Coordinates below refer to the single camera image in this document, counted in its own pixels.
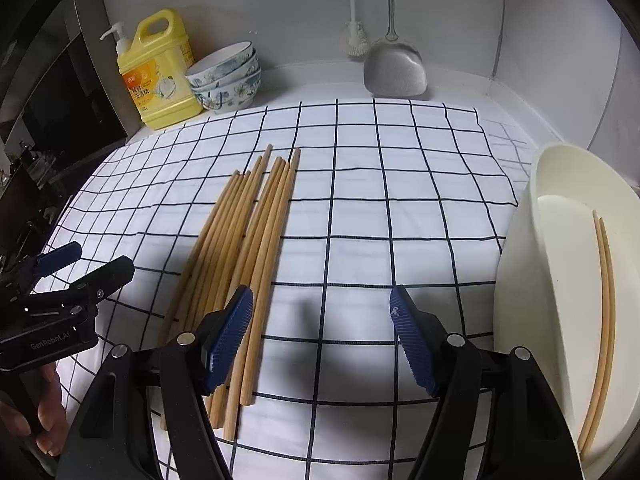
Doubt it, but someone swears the black kitchen appliance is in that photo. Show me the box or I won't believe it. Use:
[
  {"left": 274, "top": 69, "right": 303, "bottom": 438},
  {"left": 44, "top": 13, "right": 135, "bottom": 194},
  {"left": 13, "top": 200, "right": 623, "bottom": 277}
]
[{"left": 0, "top": 0, "right": 130, "bottom": 261}]

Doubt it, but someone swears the person's left hand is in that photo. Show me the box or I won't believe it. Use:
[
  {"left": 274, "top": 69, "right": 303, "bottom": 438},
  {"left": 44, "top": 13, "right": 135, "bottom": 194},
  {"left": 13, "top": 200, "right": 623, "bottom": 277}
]
[{"left": 0, "top": 362, "right": 72, "bottom": 458}]

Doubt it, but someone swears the single wooden chopstick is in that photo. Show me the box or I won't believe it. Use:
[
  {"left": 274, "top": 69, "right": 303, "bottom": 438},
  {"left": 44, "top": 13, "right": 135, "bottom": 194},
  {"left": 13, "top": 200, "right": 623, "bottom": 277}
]
[{"left": 584, "top": 216, "right": 617, "bottom": 461}]

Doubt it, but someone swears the bunch of wooden chopsticks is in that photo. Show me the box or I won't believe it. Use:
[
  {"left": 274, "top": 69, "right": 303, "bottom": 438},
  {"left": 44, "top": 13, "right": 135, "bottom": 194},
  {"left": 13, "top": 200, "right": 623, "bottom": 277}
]
[{"left": 157, "top": 144, "right": 302, "bottom": 442}]

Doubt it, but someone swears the white bottle brush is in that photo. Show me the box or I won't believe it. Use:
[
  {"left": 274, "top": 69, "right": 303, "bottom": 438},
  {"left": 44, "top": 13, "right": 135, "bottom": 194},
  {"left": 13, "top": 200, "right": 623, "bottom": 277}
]
[{"left": 341, "top": 0, "right": 370, "bottom": 58}]

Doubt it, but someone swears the metal spatula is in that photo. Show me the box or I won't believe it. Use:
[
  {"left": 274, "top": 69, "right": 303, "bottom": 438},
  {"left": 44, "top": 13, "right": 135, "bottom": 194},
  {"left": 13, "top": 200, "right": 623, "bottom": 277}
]
[{"left": 363, "top": 0, "right": 428, "bottom": 98}]

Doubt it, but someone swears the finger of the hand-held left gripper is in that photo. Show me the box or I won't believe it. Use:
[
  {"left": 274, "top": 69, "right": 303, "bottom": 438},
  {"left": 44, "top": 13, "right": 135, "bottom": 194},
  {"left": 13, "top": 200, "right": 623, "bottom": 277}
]
[
  {"left": 0, "top": 241, "right": 84, "bottom": 292},
  {"left": 22, "top": 255, "right": 136, "bottom": 322}
]

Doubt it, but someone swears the floral ceramic bowl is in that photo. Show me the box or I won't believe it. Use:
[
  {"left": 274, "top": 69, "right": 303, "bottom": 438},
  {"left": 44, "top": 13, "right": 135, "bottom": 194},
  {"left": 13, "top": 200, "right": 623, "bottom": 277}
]
[
  {"left": 185, "top": 41, "right": 258, "bottom": 86},
  {"left": 190, "top": 60, "right": 262, "bottom": 97},
  {"left": 192, "top": 72, "right": 262, "bottom": 113}
]

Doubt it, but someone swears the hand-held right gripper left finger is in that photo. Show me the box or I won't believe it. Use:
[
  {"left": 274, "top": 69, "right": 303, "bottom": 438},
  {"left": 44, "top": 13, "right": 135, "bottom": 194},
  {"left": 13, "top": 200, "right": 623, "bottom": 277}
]
[{"left": 57, "top": 284, "right": 255, "bottom": 480}]

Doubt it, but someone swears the cream plastic basin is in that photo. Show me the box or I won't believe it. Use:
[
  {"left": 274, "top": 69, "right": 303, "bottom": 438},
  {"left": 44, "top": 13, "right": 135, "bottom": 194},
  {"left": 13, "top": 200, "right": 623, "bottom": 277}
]
[{"left": 492, "top": 142, "right": 640, "bottom": 480}]

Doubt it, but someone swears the yellow detergent bottle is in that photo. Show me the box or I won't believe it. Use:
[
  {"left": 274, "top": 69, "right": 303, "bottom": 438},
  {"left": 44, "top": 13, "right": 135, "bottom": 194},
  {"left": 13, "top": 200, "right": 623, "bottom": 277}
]
[{"left": 100, "top": 8, "right": 203, "bottom": 131}]

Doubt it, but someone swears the white black checkered cloth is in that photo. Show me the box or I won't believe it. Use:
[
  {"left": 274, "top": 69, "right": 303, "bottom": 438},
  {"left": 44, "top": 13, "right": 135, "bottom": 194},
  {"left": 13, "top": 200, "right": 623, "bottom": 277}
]
[{"left": 30, "top": 100, "right": 533, "bottom": 480}]

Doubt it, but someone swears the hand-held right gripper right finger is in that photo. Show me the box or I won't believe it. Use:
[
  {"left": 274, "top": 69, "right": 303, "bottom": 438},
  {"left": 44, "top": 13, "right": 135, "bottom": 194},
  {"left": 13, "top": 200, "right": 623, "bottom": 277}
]
[{"left": 389, "top": 285, "right": 583, "bottom": 480}]

